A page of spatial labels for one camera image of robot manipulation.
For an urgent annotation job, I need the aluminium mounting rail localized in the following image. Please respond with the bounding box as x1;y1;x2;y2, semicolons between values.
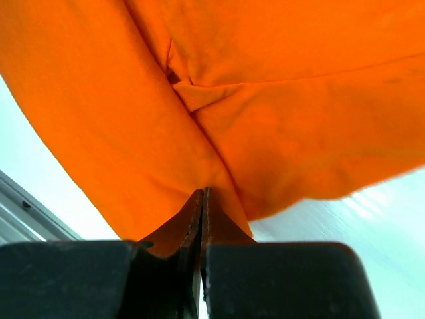
1;173;82;245

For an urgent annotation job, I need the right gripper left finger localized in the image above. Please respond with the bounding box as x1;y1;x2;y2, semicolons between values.
1;190;203;318

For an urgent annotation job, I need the orange t-shirt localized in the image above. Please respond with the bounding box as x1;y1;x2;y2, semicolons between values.
1;1;424;239

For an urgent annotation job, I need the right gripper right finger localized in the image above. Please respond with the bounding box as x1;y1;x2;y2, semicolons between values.
201;188;380;318

